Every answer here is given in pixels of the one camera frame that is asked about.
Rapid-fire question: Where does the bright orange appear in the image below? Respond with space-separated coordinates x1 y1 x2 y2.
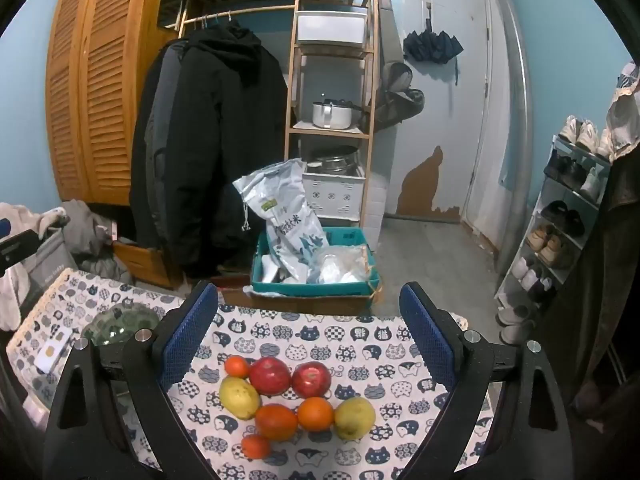
297 396 335 432

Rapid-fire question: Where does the large white storage bin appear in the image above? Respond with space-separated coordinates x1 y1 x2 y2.
295 10 368 46

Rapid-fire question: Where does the clear plastic bag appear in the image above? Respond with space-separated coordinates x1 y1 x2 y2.
307 245 376 285

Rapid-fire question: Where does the teal plastic crate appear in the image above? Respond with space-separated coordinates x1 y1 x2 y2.
251 227 381 297

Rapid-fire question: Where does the wooden drawer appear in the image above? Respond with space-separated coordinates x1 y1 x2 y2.
112 242 183 290

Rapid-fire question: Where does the grey and black jacket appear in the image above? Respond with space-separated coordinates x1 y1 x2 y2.
129 39 188 261

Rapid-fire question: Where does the reddish orange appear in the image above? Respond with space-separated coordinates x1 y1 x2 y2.
255 403 299 442

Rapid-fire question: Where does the grey garment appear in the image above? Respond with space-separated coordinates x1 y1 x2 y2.
62 199 133 281

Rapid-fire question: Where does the brown cardboard box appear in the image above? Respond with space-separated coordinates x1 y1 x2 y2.
242 280 383 317

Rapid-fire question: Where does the wooden clothes rail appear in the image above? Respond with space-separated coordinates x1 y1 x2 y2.
177 4 297 31

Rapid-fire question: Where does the dark brown coat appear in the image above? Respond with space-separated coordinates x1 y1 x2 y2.
570 145 640 411

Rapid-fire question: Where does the white card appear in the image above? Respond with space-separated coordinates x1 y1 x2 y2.
35 330 71 373

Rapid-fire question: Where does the wooden shelf rack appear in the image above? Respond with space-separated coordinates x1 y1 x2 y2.
285 0 378 226

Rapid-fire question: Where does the white lattice basket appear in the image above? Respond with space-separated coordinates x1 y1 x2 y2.
303 172 366 221

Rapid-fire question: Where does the white rice bag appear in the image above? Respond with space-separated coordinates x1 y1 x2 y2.
233 159 331 281

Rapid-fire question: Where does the group of shoes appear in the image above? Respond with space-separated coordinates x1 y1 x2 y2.
497 115 613 346

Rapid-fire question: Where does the beige garment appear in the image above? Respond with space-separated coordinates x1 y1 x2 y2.
0 202 71 331

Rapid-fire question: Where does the steel steamer pot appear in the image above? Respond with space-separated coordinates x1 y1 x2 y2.
310 146 360 175

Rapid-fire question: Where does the green glass bowl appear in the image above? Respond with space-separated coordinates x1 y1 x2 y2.
82 302 166 348

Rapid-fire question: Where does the steel cooking pot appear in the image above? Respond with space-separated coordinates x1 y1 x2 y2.
312 99 365 129

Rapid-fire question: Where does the black hooded coat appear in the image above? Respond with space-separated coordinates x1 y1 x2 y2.
165 24 288 278

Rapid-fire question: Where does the wooden louvered wardrobe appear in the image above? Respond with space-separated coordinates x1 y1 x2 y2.
45 0 193 206

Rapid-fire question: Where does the greenish yellow lemon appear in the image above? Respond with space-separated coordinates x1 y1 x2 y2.
334 396 377 441

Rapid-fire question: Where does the red apple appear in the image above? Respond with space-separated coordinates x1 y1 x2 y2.
291 361 332 400
249 357 292 397

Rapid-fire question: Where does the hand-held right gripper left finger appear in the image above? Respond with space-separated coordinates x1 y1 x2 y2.
42 280 221 480

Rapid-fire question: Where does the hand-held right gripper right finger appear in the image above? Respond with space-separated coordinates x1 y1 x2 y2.
398 281 576 480

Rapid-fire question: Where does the small tangerine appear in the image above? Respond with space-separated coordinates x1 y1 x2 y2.
241 434 271 461
224 355 250 379

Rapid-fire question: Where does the grey metal pipe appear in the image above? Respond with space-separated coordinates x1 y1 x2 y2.
492 0 531 276

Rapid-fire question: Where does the cat print tablecloth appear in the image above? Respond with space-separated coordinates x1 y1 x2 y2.
5 267 501 480

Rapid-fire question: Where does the white lace garment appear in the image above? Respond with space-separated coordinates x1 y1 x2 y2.
606 62 640 161

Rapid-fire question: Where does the dark blue umbrella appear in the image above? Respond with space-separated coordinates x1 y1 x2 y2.
404 2 463 86

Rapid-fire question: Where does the grey laundry bin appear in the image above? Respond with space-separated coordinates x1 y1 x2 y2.
17 235 78 306

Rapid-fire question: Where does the grey hanging bag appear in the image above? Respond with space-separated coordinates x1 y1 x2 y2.
375 60 426 133

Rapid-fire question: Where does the grey door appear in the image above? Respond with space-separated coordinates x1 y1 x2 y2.
402 0 491 221

